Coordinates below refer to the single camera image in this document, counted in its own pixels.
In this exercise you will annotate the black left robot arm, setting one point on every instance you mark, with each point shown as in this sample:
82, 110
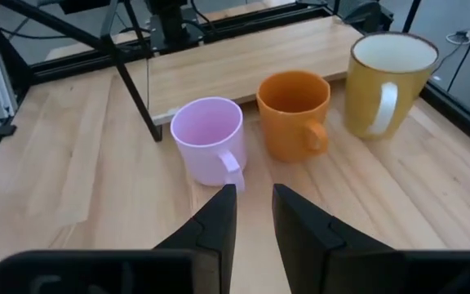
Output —
174, 24

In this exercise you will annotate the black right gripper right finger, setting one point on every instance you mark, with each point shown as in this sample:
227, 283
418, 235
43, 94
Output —
300, 237

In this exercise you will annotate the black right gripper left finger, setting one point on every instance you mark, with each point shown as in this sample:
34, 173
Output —
214, 237

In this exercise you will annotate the wooden shelf with black frame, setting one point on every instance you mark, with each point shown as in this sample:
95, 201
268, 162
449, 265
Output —
235, 65

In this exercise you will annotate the orange mug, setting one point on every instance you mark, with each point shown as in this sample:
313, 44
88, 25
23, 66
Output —
284, 130

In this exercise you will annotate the pink plastic mug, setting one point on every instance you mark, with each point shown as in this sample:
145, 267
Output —
206, 159

